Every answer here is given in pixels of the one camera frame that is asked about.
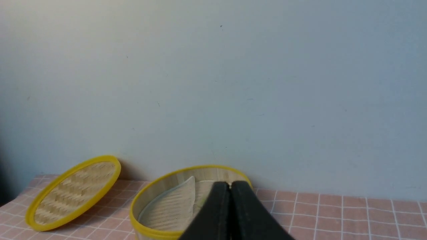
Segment pink checked tablecloth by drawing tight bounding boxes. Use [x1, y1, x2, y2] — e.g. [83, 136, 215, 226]
[0, 175, 427, 240]

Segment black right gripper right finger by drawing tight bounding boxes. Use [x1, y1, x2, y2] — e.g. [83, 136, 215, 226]
[231, 181, 294, 240]

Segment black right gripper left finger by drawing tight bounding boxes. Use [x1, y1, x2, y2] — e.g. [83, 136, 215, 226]
[179, 181, 231, 240]

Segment white steamer liner cloth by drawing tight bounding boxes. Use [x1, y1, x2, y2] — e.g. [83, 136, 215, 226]
[137, 176, 215, 231]

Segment bamboo steamer basket yellow rims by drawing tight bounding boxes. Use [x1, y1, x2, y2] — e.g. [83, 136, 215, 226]
[129, 165, 250, 240]

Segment woven bamboo steamer lid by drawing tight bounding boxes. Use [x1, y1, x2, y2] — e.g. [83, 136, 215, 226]
[25, 155, 121, 231]

